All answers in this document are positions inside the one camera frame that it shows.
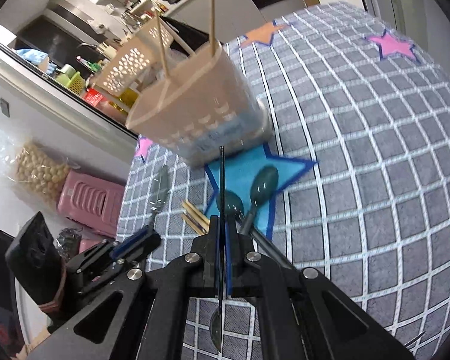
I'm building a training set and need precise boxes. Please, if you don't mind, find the grey checked tablecloth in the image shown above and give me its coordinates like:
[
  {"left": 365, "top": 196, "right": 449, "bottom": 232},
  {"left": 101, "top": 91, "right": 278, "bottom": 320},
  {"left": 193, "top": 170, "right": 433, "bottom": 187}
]
[{"left": 116, "top": 1, "right": 450, "bottom": 360}]

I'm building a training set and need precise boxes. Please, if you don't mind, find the large steel spoon black handle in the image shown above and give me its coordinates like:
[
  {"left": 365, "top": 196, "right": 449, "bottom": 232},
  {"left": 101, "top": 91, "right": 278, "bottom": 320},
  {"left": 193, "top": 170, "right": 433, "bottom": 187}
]
[{"left": 145, "top": 165, "right": 170, "bottom": 233}]

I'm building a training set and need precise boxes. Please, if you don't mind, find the dark green spoon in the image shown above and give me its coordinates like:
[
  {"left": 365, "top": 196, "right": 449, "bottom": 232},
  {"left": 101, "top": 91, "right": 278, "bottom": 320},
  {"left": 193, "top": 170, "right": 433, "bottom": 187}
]
[
  {"left": 216, "top": 189, "right": 245, "bottom": 223},
  {"left": 240, "top": 165, "right": 279, "bottom": 235}
]

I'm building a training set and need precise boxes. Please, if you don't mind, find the bag of peanuts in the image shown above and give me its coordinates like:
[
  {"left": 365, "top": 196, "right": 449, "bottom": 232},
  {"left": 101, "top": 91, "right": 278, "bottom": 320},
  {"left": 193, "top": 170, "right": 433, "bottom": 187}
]
[{"left": 10, "top": 141, "right": 80, "bottom": 207}]

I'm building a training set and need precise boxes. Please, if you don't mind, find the cream perforated plastic chair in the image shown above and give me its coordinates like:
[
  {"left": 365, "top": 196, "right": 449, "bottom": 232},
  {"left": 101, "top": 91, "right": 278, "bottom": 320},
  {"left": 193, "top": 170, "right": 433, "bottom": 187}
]
[{"left": 91, "top": 17, "right": 194, "bottom": 98}]

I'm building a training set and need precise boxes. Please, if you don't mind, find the dark green spoon left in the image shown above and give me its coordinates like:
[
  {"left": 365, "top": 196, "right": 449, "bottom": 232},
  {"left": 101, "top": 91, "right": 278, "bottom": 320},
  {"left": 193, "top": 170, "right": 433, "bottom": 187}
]
[{"left": 216, "top": 189, "right": 245, "bottom": 223}]

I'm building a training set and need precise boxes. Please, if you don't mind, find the beige utensil holder caddy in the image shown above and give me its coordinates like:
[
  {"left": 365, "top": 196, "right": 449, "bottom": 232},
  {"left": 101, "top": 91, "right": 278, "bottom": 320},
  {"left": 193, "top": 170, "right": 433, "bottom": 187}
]
[{"left": 126, "top": 43, "right": 272, "bottom": 167}]

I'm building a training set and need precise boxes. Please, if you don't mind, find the red plastic basket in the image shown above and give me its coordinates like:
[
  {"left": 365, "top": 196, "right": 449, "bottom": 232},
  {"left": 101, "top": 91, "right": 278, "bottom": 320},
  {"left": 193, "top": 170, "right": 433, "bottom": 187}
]
[{"left": 82, "top": 88, "right": 105, "bottom": 107}]

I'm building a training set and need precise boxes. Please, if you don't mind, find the dark green spoon right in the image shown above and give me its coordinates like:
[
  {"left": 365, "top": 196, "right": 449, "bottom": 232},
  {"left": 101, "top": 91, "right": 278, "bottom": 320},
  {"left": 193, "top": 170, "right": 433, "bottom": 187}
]
[{"left": 240, "top": 165, "right": 279, "bottom": 235}]

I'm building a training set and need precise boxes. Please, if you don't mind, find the wooden chopstick in caddy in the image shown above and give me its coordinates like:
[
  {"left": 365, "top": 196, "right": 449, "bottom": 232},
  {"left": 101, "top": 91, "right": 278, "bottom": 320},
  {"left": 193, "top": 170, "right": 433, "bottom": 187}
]
[{"left": 209, "top": 0, "right": 216, "bottom": 57}]

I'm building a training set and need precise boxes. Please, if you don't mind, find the wooden chopstick on table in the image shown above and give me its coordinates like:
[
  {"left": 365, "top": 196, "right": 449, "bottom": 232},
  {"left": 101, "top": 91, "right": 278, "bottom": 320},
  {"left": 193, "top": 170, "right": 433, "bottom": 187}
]
[
  {"left": 182, "top": 200, "right": 209, "bottom": 233},
  {"left": 181, "top": 214, "right": 206, "bottom": 236}
]

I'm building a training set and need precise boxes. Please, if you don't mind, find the black bag on floor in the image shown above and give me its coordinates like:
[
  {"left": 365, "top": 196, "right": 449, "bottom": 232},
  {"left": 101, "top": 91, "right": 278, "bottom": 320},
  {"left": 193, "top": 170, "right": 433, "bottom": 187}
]
[{"left": 5, "top": 212, "right": 66, "bottom": 316}]

